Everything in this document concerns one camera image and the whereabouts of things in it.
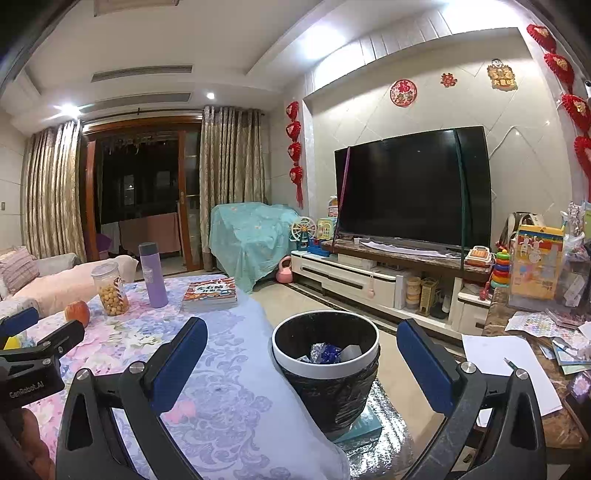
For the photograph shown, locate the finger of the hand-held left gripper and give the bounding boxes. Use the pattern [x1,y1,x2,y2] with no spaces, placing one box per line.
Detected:
[0,319,86,365]
[0,306,41,341]

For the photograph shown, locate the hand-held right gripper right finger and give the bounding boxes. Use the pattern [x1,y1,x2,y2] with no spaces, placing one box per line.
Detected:
[396,318,548,480]

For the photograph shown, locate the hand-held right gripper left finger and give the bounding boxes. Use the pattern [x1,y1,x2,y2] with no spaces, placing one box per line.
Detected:
[55,317,209,480]

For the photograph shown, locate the white rimmed trash bin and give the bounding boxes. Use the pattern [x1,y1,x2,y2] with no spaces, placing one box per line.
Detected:
[271,311,382,435]

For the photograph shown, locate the blue wrapper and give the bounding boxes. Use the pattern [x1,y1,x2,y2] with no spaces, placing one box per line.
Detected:
[309,342,342,365]

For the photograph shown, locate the person's left hand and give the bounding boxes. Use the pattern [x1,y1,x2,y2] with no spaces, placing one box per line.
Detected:
[9,408,56,480]

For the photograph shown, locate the white patterned sofa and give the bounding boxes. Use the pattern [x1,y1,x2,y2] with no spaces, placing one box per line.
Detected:
[0,247,139,319]

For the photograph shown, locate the red yellow apple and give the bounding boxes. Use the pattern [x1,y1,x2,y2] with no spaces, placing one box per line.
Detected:
[64,300,91,328]

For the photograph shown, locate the floral tablecloth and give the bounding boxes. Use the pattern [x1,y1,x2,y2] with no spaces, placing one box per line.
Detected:
[0,274,352,480]

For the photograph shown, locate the pink striped cushion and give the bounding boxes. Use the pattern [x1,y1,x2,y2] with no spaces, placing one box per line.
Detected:
[0,246,40,294]

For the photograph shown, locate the clear plastic snack jar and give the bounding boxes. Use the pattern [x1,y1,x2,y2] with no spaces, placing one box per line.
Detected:
[91,261,130,317]

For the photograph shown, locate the yellow stacked containers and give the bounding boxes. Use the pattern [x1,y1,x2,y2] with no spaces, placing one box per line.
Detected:
[405,276,422,310]

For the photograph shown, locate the stack of books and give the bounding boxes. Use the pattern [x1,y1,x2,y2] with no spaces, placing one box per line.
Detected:
[180,279,239,313]

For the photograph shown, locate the silver foil mat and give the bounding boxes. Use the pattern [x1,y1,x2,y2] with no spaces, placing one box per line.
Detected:
[342,369,419,467]

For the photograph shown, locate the white paper sheet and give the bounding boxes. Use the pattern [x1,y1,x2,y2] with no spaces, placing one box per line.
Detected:
[462,335,564,428]

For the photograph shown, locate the teal flat box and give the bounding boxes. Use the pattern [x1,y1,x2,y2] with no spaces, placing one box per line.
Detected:
[332,406,384,444]

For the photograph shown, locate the marble side table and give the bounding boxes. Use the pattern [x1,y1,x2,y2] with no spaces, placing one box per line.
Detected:
[482,286,591,448]

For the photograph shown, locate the purple thermos bottle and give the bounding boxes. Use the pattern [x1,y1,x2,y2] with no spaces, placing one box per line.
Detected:
[139,241,169,309]

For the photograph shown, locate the white wooden television cabinet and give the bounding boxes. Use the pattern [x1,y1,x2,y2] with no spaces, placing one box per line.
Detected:
[290,239,492,335]

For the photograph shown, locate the dotted sticker sheet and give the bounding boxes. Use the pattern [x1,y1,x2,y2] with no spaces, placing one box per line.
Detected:
[505,311,580,334]

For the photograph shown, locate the toy cash register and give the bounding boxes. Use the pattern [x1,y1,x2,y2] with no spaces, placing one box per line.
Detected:
[464,246,495,267]

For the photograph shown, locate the golden curtain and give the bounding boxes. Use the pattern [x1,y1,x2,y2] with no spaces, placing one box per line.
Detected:
[198,105,271,271]
[23,121,88,264]

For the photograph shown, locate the teal cloth covered furniture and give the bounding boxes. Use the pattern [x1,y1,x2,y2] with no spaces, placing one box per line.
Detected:
[209,202,301,294]

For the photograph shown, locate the colourful picture box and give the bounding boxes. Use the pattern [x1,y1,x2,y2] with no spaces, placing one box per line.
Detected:
[508,224,566,308]

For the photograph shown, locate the wooden glass sliding door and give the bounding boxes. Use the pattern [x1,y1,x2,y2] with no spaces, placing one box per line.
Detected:
[78,116,206,271]

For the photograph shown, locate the black flat television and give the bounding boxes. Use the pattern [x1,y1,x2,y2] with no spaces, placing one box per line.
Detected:
[334,126,492,252]

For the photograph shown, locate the ferris wheel toy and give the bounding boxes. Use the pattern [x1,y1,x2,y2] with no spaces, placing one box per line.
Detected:
[291,217,319,252]

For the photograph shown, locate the pink stick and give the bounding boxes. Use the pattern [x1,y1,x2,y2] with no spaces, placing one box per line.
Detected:
[335,147,352,241]

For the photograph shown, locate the red hanging knot decoration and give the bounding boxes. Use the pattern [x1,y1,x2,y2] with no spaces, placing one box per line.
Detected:
[285,102,305,208]
[526,24,591,178]

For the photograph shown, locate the ceiling air vent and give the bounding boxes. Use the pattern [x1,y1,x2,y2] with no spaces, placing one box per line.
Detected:
[91,65,193,83]
[78,92,191,114]

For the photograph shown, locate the stacking ring toy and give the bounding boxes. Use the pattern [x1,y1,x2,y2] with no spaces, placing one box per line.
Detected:
[490,249,512,289]

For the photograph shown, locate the round red wall sticker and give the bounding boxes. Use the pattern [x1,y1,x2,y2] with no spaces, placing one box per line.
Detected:
[390,78,417,108]

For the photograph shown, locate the gold red wall sticker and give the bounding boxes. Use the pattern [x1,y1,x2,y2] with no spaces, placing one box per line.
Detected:
[487,59,518,92]

